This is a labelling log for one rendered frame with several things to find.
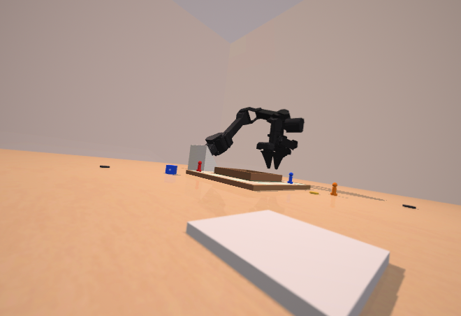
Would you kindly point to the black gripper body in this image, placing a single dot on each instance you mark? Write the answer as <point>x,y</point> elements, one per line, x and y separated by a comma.
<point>271,145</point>

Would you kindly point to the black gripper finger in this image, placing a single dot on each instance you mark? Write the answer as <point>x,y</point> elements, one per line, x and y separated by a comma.
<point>277,159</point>
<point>267,155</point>

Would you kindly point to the orange pawn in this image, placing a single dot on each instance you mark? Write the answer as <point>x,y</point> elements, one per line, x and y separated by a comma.
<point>334,189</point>

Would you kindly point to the blue die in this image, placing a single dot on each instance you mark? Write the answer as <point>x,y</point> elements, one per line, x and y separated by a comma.
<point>171,169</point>

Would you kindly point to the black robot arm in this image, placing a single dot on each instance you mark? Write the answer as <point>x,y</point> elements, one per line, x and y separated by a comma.
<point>280,121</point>

